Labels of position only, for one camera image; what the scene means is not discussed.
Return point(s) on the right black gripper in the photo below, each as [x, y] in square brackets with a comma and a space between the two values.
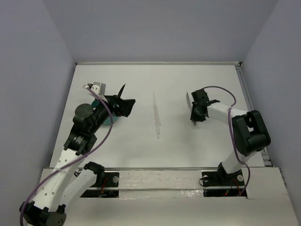
[193, 117]

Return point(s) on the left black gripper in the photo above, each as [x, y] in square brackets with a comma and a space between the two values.
[116, 105]

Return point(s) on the green handled knife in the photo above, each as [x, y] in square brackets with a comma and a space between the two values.
[121, 91]

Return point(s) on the clear chopstick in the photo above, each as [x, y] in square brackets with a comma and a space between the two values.
[156, 121]
[156, 109]

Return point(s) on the silver spoon pink handle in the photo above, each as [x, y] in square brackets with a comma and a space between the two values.
[87, 86]

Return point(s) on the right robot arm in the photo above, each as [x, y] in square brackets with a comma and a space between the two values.
[248, 131]

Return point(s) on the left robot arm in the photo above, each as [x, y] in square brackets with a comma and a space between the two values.
[48, 202]

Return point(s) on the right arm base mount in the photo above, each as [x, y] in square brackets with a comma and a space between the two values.
[220, 184]

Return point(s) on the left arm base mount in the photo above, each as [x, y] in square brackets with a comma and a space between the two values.
[106, 185]

